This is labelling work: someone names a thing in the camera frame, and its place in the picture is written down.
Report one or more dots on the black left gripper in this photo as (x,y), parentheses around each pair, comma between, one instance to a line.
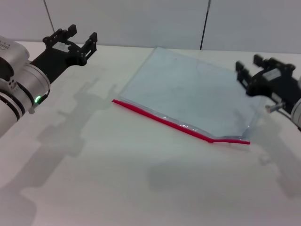
(55,58)

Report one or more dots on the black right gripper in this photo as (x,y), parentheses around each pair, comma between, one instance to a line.
(282,87)

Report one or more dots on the clear document bag red zipper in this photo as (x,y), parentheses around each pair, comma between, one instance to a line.
(188,94)

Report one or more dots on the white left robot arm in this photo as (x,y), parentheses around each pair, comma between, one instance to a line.
(16,103)

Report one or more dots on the thin black pole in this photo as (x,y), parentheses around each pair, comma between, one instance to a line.
(204,28)

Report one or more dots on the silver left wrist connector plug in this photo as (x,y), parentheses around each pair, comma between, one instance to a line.
(32,110)

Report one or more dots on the thin dark wall strip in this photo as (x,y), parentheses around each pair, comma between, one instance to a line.
(49,16)

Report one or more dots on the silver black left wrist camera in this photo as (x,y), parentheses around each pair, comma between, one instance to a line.
(14,50)

